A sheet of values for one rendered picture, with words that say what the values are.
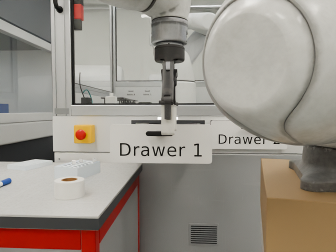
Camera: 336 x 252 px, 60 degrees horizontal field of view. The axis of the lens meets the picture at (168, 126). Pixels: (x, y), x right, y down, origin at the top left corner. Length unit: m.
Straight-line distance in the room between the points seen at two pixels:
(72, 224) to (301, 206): 0.43
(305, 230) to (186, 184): 0.81
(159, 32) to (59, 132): 0.70
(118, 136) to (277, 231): 0.55
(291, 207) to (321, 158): 0.11
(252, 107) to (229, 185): 0.96
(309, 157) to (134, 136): 0.49
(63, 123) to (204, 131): 0.64
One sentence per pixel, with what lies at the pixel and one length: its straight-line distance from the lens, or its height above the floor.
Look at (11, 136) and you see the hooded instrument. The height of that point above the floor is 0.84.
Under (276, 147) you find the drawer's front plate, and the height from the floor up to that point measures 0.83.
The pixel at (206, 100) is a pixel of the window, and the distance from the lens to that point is 1.17.
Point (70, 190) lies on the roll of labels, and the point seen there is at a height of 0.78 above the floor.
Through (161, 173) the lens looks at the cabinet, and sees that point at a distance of 1.18.
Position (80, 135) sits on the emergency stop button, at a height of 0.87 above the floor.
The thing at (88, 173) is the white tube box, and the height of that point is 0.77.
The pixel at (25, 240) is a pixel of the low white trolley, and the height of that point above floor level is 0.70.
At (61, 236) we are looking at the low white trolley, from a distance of 0.67.
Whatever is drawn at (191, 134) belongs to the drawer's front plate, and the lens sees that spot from 0.82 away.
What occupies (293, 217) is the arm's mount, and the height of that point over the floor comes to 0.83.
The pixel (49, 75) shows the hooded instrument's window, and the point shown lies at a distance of 2.09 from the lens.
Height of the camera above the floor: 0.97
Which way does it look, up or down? 3 degrees down
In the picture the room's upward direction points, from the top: straight up
